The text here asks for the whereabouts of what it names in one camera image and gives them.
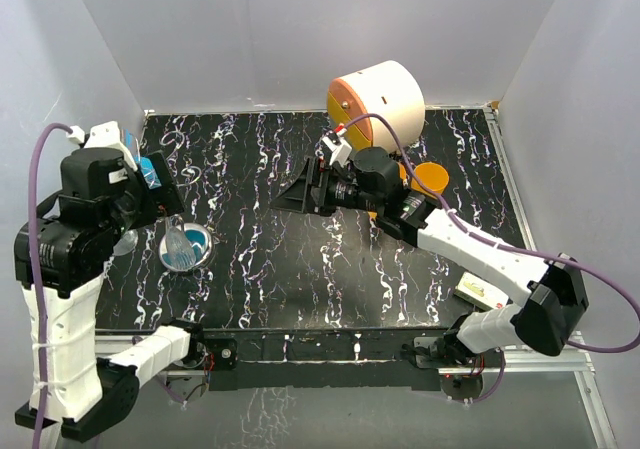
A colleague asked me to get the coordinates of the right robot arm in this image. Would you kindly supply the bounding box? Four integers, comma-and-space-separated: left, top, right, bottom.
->
271, 148, 588, 366

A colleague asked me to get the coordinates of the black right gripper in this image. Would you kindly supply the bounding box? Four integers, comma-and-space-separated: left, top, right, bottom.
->
271, 158, 382, 217

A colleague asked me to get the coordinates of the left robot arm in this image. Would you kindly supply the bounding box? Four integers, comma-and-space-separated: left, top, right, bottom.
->
14, 121, 207, 443

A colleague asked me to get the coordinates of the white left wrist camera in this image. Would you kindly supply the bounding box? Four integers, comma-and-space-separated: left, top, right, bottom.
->
66, 121, 124, 157

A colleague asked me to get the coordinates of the round white drawer cabinet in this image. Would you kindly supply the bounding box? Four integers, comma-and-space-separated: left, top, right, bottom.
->
327, 60, 425, 152

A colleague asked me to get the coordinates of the blue wine glass far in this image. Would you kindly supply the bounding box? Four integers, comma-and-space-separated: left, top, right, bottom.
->
138, 157, 162, 189

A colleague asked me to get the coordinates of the aluminium frame rail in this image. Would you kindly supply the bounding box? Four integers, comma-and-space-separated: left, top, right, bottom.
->
64, 103, 619, 449

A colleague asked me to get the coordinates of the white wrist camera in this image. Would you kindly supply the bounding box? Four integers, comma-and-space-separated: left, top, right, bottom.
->
66, 121, 124, 157
321, 124, 353, 168

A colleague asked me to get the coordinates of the small yellow white box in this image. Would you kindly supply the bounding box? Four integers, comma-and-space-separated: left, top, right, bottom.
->
454, 272, 510, 311

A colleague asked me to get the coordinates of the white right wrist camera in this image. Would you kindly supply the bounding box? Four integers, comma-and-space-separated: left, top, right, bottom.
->
321, 124, 353, 168

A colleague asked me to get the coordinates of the yellow wine glass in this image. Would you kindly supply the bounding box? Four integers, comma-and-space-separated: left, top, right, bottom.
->
369, 160, 410, 224
411, 162, 450, 194

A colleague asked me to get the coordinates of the clear wine glass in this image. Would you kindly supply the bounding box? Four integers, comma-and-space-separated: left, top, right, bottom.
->
113, 217, 198, 272

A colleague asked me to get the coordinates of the chrome wine glass rack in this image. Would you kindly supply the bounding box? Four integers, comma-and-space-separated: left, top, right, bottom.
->
157, 129, 217, 273

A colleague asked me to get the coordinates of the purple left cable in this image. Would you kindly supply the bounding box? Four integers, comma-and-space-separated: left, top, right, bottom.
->
27, 122, 74, 449

